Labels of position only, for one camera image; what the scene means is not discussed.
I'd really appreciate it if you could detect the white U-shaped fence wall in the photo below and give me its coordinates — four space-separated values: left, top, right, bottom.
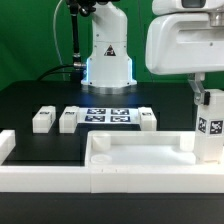
0 130 224 193

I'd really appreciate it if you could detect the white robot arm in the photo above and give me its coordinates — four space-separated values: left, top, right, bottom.
82 0 224 105

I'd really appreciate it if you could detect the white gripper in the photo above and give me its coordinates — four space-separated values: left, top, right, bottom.
145 0 224 106

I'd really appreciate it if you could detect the black cable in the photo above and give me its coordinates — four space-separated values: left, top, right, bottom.
35 64 83 83

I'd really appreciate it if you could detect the white desk top tray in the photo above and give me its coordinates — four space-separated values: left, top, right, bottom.
84 129 224 168

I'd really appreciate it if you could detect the fiducial marker sheet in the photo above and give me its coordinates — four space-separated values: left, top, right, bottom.
77 108 139 124

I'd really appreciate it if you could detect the white cable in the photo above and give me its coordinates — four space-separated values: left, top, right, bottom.
52 0 67 82

